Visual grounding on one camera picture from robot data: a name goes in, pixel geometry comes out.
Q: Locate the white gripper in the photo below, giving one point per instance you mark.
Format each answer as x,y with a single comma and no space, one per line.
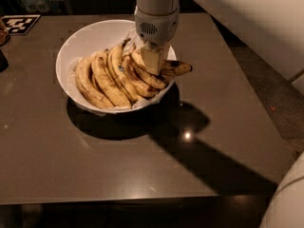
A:
157,28

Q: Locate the spotted banana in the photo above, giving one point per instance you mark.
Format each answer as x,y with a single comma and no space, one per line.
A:
167,67

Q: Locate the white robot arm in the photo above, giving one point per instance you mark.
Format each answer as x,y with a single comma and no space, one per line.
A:
273,29

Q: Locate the stickered middle banana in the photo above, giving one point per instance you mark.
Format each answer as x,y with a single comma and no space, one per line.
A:
116,69

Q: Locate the white bowl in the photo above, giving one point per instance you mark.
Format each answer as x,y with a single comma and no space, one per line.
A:
85,38

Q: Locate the leftmost banana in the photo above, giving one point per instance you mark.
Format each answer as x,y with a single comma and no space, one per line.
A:
86,88

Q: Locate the white paper liner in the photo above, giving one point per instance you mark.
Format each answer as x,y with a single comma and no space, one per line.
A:
95,110

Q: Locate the black white fiducial marker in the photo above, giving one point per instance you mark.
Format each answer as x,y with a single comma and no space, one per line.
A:
19,24

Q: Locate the dark object at left edge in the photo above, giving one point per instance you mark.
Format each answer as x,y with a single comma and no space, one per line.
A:
3,61

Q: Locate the brown object at left edge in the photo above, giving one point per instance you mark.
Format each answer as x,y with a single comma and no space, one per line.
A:
4,34

